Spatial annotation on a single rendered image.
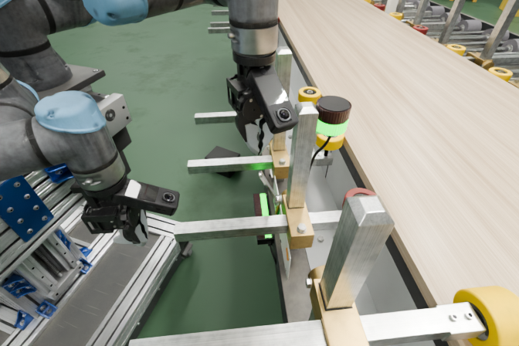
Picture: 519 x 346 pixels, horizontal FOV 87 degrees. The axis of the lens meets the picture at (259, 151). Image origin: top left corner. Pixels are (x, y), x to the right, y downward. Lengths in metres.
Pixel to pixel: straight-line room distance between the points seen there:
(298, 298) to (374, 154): 0.41
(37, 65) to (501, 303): 1.01
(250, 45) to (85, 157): 0.30
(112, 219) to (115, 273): 0.86
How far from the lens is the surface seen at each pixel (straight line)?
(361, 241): 0.30
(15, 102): 0.58
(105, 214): 0.58
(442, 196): 0.74
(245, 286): 1.50
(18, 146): 0.48
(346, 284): 0.37
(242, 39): 0.44
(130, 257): 1.45
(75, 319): 1.41
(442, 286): 0.60
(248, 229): 0.62
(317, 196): 1.01
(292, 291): 0.73
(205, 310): 1.48
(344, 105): 0.50
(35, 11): 0.89
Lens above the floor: 1.37
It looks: 40 degrees down
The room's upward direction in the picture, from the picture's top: straight up
